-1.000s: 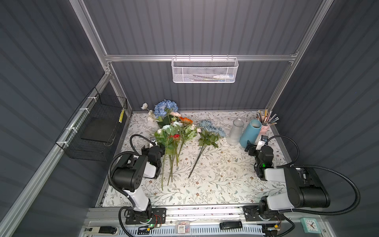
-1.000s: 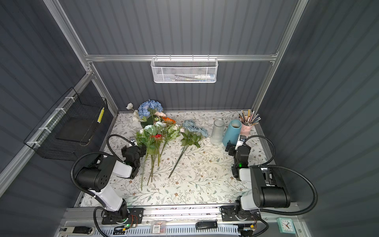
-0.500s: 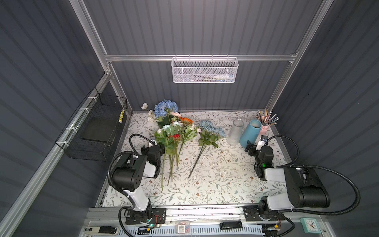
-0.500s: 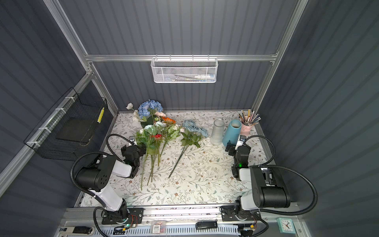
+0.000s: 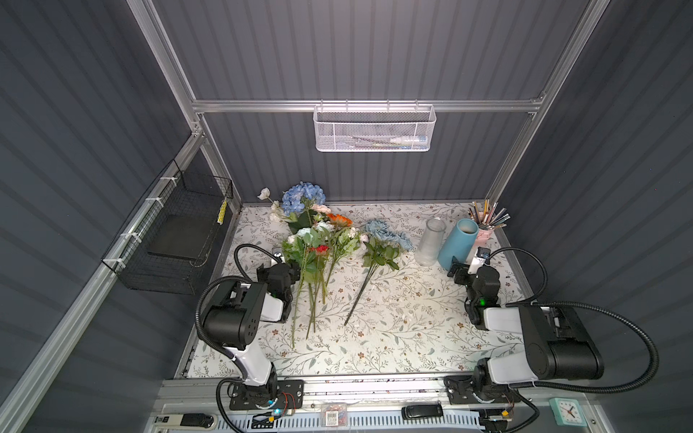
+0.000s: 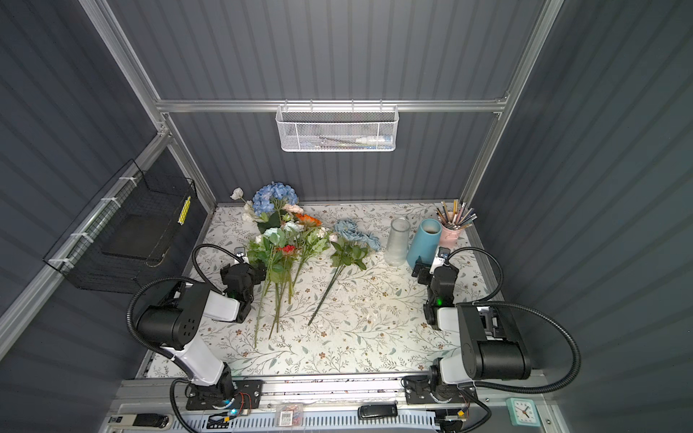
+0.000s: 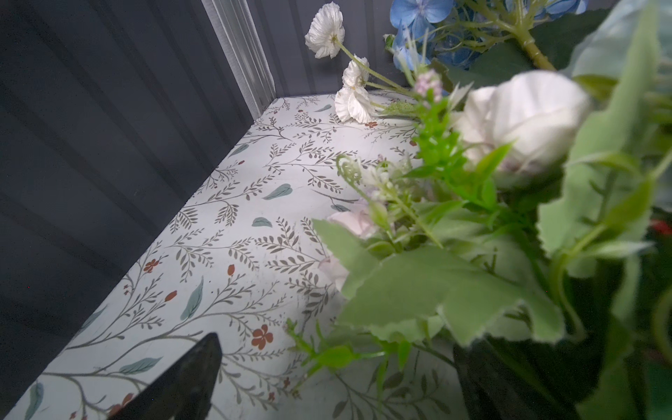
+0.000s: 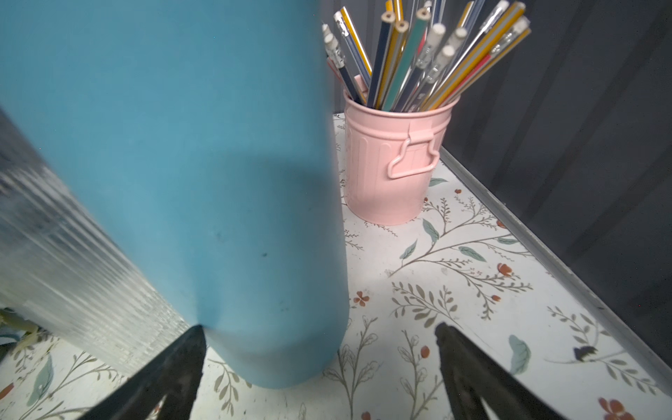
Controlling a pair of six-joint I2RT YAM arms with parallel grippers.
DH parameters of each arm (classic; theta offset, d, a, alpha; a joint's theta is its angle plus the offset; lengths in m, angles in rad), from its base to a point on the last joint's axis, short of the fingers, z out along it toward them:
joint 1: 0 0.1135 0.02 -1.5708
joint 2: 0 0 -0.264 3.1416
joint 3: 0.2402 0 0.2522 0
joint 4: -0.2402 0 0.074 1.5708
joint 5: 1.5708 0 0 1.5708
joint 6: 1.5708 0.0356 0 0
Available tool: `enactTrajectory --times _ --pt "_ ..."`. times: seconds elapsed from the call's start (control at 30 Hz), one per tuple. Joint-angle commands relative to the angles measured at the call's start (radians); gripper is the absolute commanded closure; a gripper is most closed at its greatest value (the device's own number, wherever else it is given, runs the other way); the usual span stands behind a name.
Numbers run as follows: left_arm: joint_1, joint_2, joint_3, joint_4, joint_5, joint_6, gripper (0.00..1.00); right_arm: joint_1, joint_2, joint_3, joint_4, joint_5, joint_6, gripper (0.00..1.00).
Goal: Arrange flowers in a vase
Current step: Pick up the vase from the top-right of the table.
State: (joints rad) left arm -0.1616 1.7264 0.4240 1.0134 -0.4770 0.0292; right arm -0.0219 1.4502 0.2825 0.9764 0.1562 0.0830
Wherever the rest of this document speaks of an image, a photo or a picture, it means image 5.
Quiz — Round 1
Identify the white pink flower bunch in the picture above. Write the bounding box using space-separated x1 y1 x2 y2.
282 220 362 333

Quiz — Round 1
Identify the red gerbera flower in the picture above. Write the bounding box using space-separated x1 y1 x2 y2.
304 245 330 337

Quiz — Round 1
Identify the clear glass vase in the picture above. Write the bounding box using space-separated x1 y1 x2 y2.
414 218 447 267

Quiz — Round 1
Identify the dusty blue rose bunch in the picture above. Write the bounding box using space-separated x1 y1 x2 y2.
344 219 413 326

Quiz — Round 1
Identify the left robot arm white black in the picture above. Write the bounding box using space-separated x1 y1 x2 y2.
194 244 304 411

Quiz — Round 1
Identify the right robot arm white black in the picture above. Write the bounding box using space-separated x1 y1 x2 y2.
444 247 661 403

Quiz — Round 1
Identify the teal ceramic vase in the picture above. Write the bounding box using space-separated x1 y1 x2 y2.
438 218 479 271

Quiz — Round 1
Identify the pink pencil cup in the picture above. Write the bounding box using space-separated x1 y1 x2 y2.
473 227 494 250

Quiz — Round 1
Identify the blue hydrangea flower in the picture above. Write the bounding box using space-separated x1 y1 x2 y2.
281 182 326 235

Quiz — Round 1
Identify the orange gerbera flower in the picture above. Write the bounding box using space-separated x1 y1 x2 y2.
322 214 359 304

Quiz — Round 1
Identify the floral patterned table mat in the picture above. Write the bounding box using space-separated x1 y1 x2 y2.
186 202 537 379

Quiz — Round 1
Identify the black remote device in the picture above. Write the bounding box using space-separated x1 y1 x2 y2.
402 403 443 420

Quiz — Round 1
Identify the teal small clock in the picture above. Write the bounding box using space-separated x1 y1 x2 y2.
549 398 588 428

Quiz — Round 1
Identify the white marker in basket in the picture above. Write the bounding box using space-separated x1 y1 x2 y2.
352 135 429 150

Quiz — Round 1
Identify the white power strip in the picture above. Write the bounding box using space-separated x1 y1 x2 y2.
153 412 218 431

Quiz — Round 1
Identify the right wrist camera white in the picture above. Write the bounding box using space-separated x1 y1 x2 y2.
468 246 491 274

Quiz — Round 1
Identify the black wire basket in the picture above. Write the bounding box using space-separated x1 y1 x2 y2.
102 162 234 295

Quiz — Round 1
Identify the white wire mesh basket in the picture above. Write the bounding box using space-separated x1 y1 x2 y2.
312 102 437 153

